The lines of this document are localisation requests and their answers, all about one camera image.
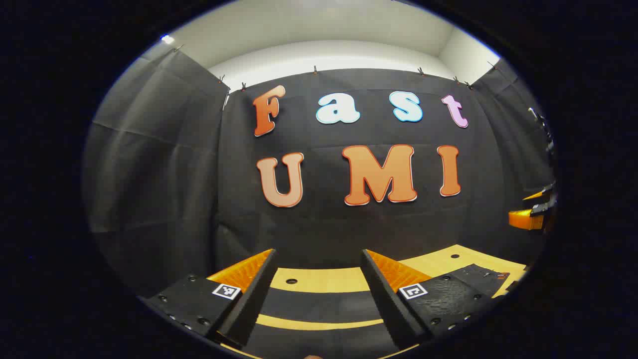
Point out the black backdrop cloth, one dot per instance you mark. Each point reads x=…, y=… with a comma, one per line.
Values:
x=174, y=174

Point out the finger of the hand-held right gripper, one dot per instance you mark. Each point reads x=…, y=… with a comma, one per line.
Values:
x=537, y=194
x=523, y=219

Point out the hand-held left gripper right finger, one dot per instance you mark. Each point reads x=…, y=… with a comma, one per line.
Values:
x=389, y=309

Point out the dark jeans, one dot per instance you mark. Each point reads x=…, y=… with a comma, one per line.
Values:
x=319, y=305

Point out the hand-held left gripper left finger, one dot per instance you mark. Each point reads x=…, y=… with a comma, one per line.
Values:
x=249, y=309

